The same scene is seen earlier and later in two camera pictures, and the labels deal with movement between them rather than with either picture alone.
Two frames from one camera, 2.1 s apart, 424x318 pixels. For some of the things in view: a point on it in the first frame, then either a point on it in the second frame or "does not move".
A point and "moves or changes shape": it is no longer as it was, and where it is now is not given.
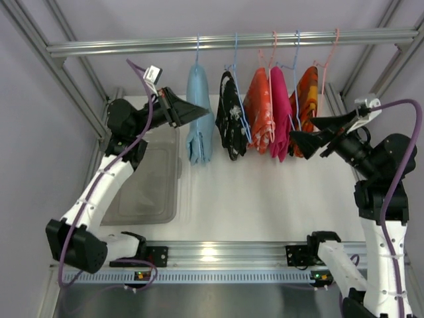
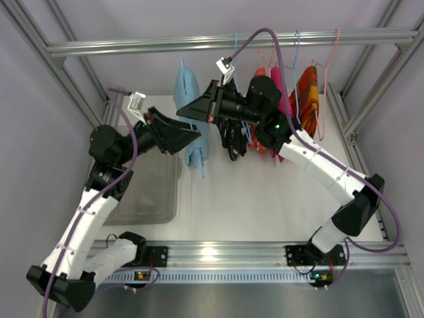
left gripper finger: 189,116 -> 179,138
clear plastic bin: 148,195 does not move
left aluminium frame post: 17,14 does not move
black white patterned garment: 231,119 does not move
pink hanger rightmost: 325,66 does not move
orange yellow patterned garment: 303,106 does not move
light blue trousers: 200,137 moves or changes shape
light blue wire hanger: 199,143 -> 190,118
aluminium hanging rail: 57,51 does not move
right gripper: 332,140 -> 214,103
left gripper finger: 185,110 -> 172,130
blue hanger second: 239,92 does not move
